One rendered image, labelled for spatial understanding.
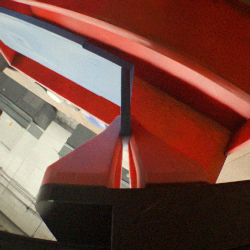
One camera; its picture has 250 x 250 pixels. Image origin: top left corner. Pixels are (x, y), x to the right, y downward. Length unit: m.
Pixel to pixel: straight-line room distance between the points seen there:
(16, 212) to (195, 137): 7.05
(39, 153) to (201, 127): 6.78
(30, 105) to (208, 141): 5.13
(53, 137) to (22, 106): 2.02
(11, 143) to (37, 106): 1.12
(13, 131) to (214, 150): 5.11
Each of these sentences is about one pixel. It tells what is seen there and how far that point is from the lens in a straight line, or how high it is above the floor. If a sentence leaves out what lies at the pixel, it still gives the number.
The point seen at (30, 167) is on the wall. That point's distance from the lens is 6.96.
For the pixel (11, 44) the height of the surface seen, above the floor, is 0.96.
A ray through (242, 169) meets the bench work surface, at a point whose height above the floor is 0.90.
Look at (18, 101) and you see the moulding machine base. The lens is 5.45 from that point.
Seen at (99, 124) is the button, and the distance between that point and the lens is 0.29.
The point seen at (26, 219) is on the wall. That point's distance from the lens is 7.03.
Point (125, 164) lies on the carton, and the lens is 2.66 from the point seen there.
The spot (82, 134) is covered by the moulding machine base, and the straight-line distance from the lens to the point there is 4.62.
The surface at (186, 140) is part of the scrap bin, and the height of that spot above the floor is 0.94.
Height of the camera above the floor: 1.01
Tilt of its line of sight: 18 degrees down
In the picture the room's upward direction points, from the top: 146 degrees counter-clockwise
